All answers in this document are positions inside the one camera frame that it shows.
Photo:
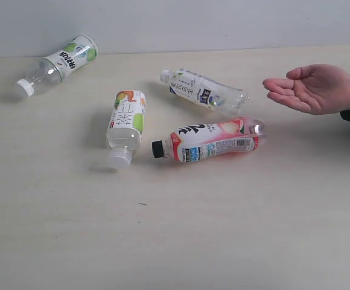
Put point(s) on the person's open hand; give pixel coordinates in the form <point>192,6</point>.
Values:
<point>314,89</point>

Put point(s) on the pink bottle black cap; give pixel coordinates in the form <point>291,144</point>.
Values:
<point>192,143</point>

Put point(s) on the clear bottle white blue label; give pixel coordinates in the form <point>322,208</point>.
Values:
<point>205,92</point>

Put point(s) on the white orange green label bottle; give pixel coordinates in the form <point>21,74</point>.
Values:
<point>124,132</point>

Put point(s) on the clear bottle green white label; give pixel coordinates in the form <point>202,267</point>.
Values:
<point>51,70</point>

